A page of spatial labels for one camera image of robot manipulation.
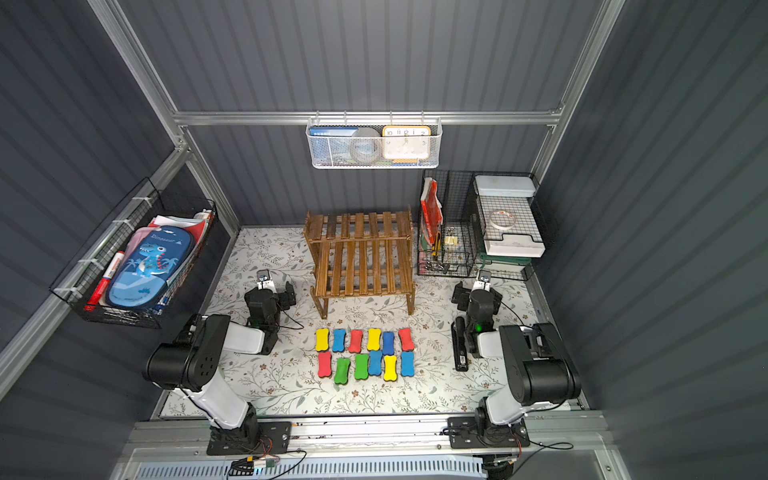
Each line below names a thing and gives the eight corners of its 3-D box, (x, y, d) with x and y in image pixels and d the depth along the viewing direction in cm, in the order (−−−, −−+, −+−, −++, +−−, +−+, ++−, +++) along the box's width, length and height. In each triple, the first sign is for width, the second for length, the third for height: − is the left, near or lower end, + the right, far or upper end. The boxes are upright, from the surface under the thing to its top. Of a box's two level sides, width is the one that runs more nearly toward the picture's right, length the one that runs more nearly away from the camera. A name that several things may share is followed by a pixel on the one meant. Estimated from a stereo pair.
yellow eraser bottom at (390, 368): (383, 380, 84) (383, 378, 83) (383, 358, 89) (383, 355, 87) (397, 380, 84) (397, 378, 83) (397, 358, 89) (397, 355, 87)
